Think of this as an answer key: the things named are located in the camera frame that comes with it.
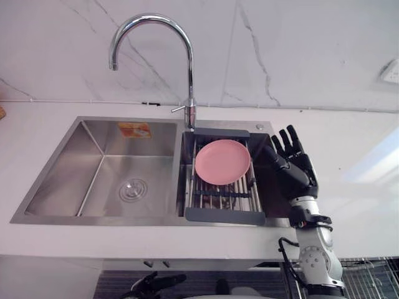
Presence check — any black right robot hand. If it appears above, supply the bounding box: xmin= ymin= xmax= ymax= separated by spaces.
xmin=263 ymin=125 xmax=320 ymax=201

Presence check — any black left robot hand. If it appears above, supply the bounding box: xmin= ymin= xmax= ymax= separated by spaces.
xmin=119 ymin=271 xmax=187 ymax=299

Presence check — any grey sink drying rack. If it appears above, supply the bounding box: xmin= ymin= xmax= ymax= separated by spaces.
xmin=184 ymin=126 xmax=266 ymax=226

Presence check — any round sink drain strainer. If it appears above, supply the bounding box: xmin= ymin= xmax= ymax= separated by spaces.
xmin=117 ymin=178 xmax=148 ymax=204

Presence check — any stainless steel double sink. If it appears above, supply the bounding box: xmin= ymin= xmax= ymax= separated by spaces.
xmin=9 ymin=116 xmax=296 ymax=227

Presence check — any pink round plate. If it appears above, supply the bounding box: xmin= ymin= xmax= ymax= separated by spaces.
xmin=195 ymin=140 xmax=251 ymax=183

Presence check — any chrome gooseneck faucet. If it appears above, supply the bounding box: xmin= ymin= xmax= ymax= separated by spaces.
xmin=108 ymin=12 xmax=197 ymax=131

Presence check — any orange sticker label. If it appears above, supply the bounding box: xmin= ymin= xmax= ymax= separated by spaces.
xmin=117 ymin=122 xmax=153 ymax=138

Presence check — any wire dishwasher rack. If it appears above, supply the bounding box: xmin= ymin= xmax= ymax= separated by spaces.
xmin=339 ymin=257 xmax=399 ymax=299

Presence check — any white wall power socket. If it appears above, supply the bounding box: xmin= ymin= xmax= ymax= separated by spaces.
xmin=378 ymin=59 xmax=399 ymax=85

